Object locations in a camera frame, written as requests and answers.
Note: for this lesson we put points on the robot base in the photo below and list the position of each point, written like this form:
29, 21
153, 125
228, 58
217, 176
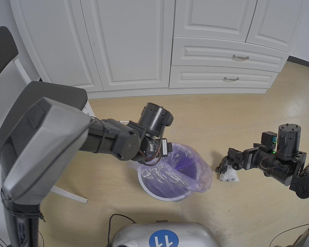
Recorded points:
144, 233

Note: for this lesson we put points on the black plastic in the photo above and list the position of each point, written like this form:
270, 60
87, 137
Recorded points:
225, 165

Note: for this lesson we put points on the white chair with grey seat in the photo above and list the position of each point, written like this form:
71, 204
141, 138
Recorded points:
54, 94

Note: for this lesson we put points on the white wardrobe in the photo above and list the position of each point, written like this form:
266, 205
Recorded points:
134, 35

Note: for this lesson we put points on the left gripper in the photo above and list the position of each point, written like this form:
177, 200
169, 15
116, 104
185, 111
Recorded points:
161, 148

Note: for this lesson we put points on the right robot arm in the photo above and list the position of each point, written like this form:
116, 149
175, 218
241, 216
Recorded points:
288, 140

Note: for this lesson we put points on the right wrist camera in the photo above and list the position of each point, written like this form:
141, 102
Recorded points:
269, 139

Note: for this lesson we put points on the white printed wrapper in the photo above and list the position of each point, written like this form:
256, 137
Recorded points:
230, 176

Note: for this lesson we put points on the purple plastic bag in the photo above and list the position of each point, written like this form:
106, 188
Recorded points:
193, 168

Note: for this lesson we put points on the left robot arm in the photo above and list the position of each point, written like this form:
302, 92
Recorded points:
49, 143

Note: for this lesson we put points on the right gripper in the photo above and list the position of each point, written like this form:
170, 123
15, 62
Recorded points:
255, 158

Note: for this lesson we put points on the white trash bin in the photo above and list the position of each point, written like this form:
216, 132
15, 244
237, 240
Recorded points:
150, 190

